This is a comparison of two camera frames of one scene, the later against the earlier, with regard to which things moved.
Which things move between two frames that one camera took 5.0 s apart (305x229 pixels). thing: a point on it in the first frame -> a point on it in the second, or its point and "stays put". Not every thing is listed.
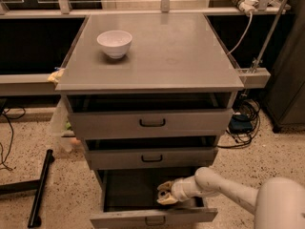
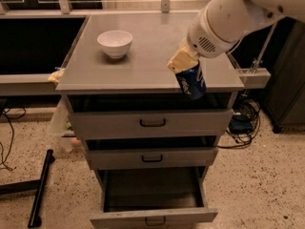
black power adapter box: x=240 y=124 stays put
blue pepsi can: x=163 y=192 -> x=193 y=82
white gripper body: x=179 y=190 -> x=206 y=39
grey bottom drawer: x=129 y=200 stays put
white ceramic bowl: x=115 y=43 stays put
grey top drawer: x=152 y=115 stays put
